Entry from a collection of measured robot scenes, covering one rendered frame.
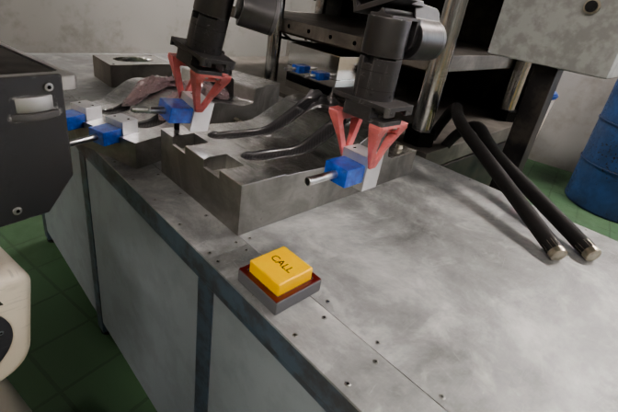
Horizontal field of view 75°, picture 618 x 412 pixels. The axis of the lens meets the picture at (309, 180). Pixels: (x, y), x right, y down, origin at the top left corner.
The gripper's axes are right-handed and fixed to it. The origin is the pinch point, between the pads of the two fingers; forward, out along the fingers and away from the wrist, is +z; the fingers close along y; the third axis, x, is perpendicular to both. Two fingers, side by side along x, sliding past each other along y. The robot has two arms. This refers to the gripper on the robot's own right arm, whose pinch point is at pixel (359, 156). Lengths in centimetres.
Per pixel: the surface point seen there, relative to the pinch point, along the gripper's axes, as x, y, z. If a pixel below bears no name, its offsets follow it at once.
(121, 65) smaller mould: -3, 96, 8
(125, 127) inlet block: 16.8, 43.5, 8.4
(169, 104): 15.7, 27.9, -0.8
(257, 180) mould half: 10.4, 10.2, 6.4
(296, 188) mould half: 1.7, 9.9, 9.7
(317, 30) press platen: -67, 78, -9
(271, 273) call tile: 17.7, -3.4, 11.8
